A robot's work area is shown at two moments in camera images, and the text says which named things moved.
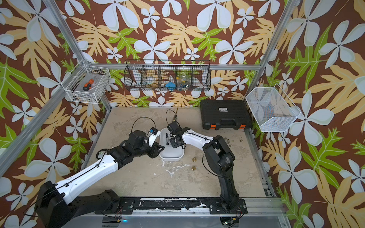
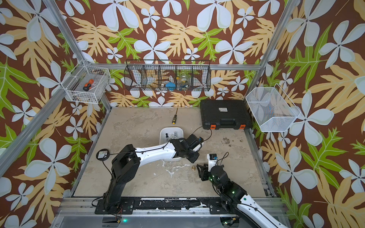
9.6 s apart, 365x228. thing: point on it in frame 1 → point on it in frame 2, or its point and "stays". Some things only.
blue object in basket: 171,86 stays
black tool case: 225,114 stays
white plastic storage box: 168,153 stays
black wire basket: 168,75 stays
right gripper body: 173,142 → 209,175
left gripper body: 150,150 → 192,155
